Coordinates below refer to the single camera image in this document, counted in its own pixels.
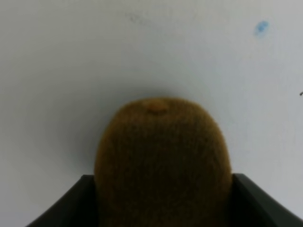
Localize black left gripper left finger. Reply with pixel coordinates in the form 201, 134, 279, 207
28, 175, 98, 227

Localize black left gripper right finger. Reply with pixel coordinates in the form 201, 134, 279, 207
230, 174, 303, 227

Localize brown kiwi fruit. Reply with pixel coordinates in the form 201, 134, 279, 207
94, 98, 232, 227

